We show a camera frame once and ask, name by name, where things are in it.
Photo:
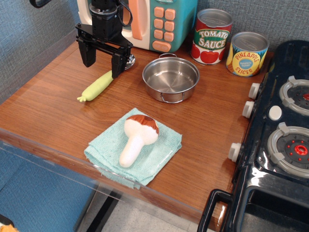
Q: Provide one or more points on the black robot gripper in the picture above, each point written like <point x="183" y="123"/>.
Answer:
<point x="102" y="24"/>

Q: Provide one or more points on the stainless steel pot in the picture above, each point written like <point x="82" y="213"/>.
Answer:
<point x="170" y="79"/>

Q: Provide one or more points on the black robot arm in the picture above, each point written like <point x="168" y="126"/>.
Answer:
<point x="101" y="29"/>

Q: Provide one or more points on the toy microwave teal and cream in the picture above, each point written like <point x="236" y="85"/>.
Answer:
<point x="160" y="25"/>

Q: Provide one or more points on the plush mushroom toy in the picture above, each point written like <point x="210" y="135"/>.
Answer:
<point x="141" y="130"/>

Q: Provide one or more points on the tomato sauce can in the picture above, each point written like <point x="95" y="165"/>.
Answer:
<point x="213" y="27"/>

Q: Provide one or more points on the pineapple slices can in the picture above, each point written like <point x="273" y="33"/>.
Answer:
<point x="247" y="53"/>

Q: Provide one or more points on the orange plush toy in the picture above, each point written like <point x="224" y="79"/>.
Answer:
<point x="8" y="228"/>

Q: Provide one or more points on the black toy stove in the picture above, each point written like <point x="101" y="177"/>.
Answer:
<point x="271" y="180"/>

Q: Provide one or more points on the spoon with green handle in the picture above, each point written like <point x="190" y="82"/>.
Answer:
<point x="98" y="86"/>

